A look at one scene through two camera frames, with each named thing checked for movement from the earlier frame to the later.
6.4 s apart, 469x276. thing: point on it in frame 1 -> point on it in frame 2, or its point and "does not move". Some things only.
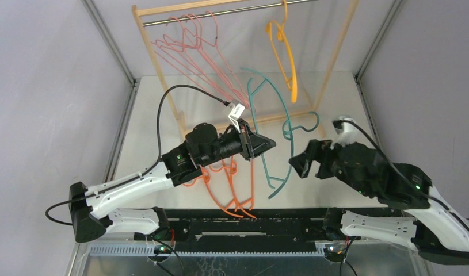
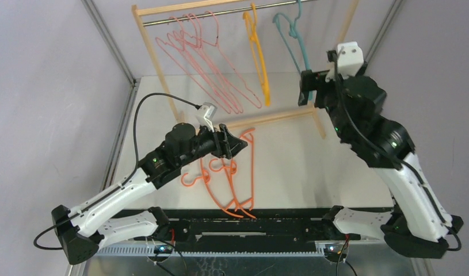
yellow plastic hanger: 282,49 -> 256,52
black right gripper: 322,160 -> 308,88
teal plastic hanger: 288,130 -> 294,33
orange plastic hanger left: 206,178 does not move
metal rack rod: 222,12 does not move
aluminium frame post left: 134,81 does not move
